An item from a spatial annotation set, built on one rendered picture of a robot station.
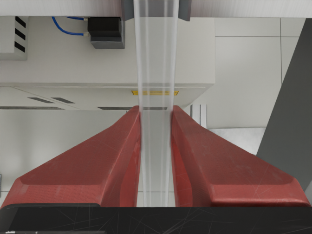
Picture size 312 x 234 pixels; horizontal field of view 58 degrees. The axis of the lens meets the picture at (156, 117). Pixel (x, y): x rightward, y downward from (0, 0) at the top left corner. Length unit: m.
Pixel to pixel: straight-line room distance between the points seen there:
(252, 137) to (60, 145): 0.73
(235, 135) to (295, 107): 0.94
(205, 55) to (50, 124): 0.79
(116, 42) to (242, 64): 0.78
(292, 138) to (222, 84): 0.95
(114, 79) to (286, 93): 0.33
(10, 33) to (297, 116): 0.41
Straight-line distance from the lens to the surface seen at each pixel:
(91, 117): 1.11
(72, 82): 0.49
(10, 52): 0.48
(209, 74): 0.48
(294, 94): 0.18
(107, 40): 0.45
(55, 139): 1.14
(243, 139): 1.12
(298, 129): 0.18
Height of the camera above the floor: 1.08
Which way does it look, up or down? 87 degrees down
